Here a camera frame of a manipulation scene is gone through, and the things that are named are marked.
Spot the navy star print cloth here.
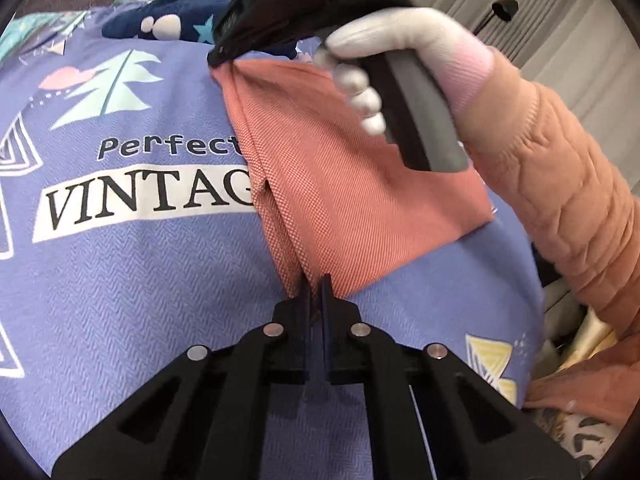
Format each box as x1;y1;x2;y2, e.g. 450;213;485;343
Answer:
102;0;321;58

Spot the purple printed blanket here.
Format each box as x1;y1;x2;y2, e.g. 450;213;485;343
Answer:
0;7;548;480

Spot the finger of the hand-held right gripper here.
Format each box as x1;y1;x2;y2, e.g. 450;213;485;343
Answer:
206;0;302;68

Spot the person's right hand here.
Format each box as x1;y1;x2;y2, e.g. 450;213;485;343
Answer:
314;7;496;137

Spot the white black patterned cloth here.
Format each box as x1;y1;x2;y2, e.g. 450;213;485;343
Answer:
530;409;622;472

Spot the black floor lamp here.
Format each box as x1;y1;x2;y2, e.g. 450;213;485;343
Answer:
472;0;520;36

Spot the cream yellow cloth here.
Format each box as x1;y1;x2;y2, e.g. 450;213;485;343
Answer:
542;280;626;372

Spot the person's orange quilted jacket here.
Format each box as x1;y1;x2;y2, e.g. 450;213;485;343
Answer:
525;330;640;422

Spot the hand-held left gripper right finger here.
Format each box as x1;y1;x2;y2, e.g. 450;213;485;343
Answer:
320;274;582;480

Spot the white pleated curtain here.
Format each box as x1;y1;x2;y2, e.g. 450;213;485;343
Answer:
415;0;636;92

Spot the orange long-sleeve shirt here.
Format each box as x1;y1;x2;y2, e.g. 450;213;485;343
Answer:
210;52;497;297

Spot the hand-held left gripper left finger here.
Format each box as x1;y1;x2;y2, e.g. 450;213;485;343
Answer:
52;280;315;480

